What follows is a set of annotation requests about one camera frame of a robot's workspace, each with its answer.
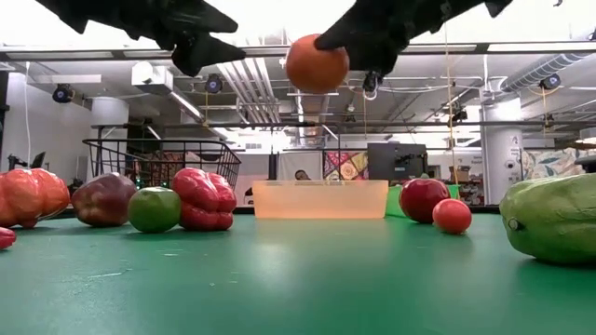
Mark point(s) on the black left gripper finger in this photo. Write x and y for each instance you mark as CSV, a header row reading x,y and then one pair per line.
x,y
205,53
207,18

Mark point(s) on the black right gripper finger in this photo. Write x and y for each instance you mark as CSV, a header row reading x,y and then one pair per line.
x,y
375,58
347,32

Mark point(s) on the round orange fruit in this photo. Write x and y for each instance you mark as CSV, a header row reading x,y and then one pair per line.
x,y
312,70

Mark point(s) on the red bell pepper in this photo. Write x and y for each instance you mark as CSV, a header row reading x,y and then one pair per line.
x,y
205,200

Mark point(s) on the large red tomato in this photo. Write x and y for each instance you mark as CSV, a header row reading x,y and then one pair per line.
x,y
421,200

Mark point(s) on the green lime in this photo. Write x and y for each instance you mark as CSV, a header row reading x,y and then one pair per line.
x,y
153,210

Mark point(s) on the small red tomato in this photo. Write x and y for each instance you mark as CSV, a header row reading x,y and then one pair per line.
x,y
451,216

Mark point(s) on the dark red apple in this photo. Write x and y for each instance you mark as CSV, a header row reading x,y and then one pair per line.
x,y
102,200

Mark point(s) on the long light green squash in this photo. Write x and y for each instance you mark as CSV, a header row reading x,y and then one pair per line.
x,y
554,218

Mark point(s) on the red chili pepper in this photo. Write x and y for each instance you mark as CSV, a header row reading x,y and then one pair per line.
x,y
5,238

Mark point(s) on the black ceiling spotlight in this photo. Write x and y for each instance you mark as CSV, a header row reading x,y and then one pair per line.
x,y
550,81
213,84
63,93

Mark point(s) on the white ceiling air unit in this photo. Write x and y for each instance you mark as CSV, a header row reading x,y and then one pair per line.
x,y
151,76

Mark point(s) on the white cylinder column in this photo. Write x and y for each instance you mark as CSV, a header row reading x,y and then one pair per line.
x,y
109,114

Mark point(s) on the black equipment cabinet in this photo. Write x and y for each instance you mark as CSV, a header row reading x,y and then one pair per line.
x,y
396,160

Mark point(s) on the colourful patterned cloth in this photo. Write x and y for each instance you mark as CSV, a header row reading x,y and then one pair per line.
x,y
347,167

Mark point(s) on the person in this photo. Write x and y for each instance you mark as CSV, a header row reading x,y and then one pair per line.
x,y
302,175

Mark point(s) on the cardboard box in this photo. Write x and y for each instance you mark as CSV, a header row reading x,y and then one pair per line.
x,y
461,174

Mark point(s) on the green plastic basket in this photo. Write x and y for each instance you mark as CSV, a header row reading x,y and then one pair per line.
x,y
393,202

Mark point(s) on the translucent orange plastic bin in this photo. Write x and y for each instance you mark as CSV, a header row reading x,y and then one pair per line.
x,y
321,200

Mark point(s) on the white room column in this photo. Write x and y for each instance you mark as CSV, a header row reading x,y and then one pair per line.
x,y
500,158

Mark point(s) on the black monitor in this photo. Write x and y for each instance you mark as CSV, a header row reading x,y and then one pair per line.
x,y
38,160

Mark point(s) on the lumpy red-orange pepper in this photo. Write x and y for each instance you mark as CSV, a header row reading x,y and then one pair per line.
x,y
28,195

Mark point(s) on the green table mat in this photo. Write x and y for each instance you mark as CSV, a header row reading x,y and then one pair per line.
x,y
298,279

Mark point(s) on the ribbed ceiling duct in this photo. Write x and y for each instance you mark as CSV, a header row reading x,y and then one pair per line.
x,y
540,70

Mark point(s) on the leaf pattern wall hanging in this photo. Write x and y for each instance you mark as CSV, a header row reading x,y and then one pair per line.
x,y
549,163

